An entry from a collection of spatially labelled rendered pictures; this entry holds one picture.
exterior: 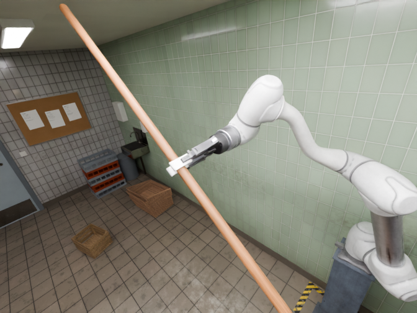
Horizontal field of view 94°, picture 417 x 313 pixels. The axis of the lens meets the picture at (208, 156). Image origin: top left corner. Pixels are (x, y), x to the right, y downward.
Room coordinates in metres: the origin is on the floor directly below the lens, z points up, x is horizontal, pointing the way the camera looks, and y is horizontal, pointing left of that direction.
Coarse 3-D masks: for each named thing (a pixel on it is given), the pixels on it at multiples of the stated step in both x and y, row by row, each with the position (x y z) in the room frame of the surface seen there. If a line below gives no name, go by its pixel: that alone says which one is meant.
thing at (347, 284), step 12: (336, 252) 0.82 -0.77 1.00; (336, 264) 0.77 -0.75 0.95; (348, 264) 0.73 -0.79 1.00; (336, 276) 0.76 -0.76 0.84; (348, 276) 0.71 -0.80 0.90; (360, 276) 0.67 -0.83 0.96; (372, 276) 0.65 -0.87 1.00; (312, 288) 1.12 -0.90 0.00; (336, 288) 0.74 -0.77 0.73; (348, 288) 0.70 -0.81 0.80; (360, 288) 0.66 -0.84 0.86; (300, 300) 1.03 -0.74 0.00; (324, 300) 0.78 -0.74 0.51; (336, 300) 0.72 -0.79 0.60; (348, 300) 0.68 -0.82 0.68; (360, 300) 0.64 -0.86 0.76; (312, 312) 0.91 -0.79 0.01; (324, 312) 0.76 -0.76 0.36; (336, 312) 0.71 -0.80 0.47; (348, 312) 0.66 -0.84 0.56
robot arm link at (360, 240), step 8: (360, 224) 0.79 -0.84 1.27; (368, 224) 0.79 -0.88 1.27; (352, 232) 0.78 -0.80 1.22; (360, 232) 0.75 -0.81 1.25; (368, 232) 0.74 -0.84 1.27; (352, 240) 0.76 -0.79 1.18; (360, 240) 0.73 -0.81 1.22; (368, 240) 0.71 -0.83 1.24; (352, 248) 0.75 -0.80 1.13; (360, 248) 0.71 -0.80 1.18; (368, 248) 0.68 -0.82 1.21; (352, 256) 0.74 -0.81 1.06; (360, 256) 0.69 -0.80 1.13
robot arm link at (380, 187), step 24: (360, 168) 0.65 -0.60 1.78; (384, 168) 0.60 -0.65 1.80; (360, 192) 0.61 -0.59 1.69; (384, 192) 0.52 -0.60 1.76; (408, 192) 0.49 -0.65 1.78; (384, 216) 0.53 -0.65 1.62; (384, 240) 0.55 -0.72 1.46; (384, 264) 0.56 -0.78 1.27; (408, 264) 0.53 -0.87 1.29; (408, 288) 0.47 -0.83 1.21
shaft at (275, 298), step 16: (80, 32) 0.87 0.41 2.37; (96, 48) 0.82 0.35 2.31; (112, 80) 0.73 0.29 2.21; (128, 96) 0.68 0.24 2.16; (144, 112) 0.65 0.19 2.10; (160, 144) 0.57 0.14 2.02; (192, 192) 0.47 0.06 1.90; (208, 208) 0.43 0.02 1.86; (224, 224) 0.40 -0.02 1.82; (240, 256) 0.35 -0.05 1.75; (256, 272) 0.32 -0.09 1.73; (272, 288) 0.29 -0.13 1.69; (272, 304) 0.27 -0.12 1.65
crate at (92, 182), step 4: (116, 168) 3.46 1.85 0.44; (108, 172) 3.36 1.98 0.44; (112, 172) 3.56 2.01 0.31; (116, 172) 3.54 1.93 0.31; (120, 172) 3.50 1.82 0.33; (84, 176) 3.29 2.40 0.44; (96, 176) 3.22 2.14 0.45; (100, 176) 3.26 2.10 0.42; (104, 176) 3.42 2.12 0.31; (108, 176) 3.41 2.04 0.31; (112, 176) 3.39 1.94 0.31; (88, 180) 3.13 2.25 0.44; (92, 180) 3.17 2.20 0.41; (96, 180) 3.32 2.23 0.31; (100, 180) 3.25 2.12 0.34; (104, 180) 3.28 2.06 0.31; (92, 184) 3.15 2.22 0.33
